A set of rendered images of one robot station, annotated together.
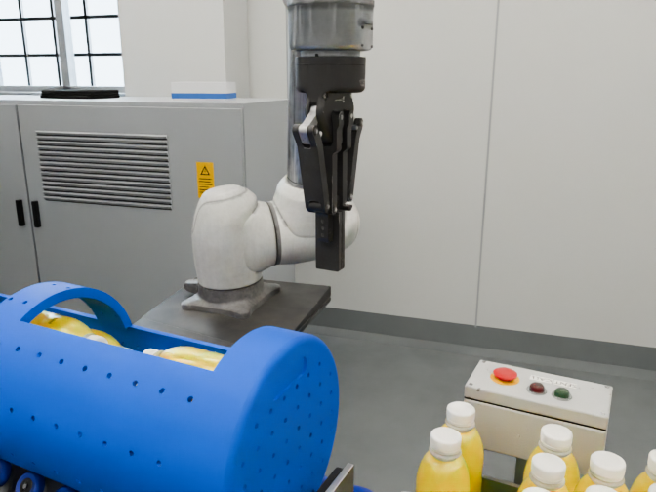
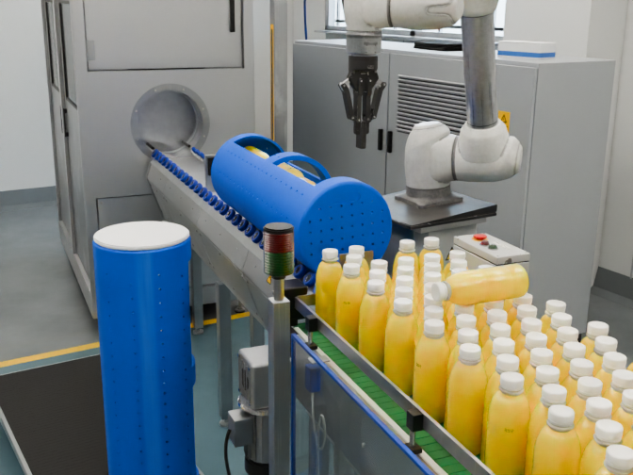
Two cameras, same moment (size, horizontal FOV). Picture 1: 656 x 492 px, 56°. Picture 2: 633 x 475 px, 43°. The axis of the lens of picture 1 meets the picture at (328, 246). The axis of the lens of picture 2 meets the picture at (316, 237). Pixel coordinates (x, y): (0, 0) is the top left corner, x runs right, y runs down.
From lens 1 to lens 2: 1.63 m
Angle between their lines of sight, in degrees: 39
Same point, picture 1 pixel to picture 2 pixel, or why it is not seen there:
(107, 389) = (283, 189)
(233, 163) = (524, 114)
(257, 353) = (332, 182)
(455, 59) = not seen: outside the picture
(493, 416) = not seen: hidden behind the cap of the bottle
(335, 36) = (354, 48)
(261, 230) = (442, 153)
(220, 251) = (413, 162)
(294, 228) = (463, 155)
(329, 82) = (353, 66)
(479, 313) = not seen: outside the picture
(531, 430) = (473, 264)
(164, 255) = (467, 188)
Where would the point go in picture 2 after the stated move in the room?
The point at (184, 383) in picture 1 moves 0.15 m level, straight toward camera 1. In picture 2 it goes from (303, 188) to (278, 200)
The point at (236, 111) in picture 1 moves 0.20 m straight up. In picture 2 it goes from (531, 70) to (535, 23)
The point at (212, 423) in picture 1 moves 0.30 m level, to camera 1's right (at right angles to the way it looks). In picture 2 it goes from (303, 203) to (395, 222)
